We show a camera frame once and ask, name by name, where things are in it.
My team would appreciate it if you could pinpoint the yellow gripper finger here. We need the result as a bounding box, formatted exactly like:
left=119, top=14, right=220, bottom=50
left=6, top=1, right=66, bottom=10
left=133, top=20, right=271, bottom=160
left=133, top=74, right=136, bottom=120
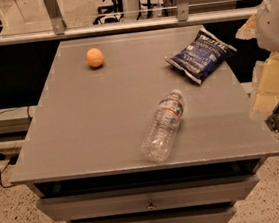
left=235, top=14, right=256, bottom=40
left=249, top=51, right=279, bottom=120

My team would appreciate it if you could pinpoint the clear plastic water bottle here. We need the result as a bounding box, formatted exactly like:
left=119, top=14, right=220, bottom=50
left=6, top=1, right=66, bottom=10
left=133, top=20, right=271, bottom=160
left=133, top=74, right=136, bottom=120
left=141, top=89, right=184, bottom=162

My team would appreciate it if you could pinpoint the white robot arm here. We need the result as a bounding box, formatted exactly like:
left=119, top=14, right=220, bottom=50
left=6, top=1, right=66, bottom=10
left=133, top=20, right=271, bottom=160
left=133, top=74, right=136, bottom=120
left=235, top=0, right=279, bottom=118

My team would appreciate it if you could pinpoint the blue chip bag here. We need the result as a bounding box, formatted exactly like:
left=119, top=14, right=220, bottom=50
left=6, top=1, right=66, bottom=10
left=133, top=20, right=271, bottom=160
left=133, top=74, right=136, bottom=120
left=166, top=28, right=237, bottom=85

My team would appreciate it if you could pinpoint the black office chair base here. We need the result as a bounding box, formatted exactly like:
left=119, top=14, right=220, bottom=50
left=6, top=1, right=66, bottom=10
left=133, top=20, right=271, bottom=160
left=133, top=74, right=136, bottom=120
left=93, top=0, right=124, bottom=25

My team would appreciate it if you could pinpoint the orange fruit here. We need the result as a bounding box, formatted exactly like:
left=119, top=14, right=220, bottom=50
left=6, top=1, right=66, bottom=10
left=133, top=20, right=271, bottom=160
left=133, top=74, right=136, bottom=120
left=86, top=48, right=104, bottom=68

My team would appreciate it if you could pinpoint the upper drawer knob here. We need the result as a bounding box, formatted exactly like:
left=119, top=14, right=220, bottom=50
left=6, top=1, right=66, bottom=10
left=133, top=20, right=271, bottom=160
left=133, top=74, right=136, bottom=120
left=147, top=201, right=156, bottom=211

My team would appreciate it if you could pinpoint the grey drawer cabinet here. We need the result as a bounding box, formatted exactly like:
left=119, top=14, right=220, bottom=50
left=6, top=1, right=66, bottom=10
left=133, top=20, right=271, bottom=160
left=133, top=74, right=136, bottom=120
left=11, top=27, right=279, bottom=223

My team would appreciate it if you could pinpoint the metal guard rail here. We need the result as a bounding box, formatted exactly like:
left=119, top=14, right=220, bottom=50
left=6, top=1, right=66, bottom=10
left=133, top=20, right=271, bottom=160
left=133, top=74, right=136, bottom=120
left=0, top=0, right=257, bottom=46

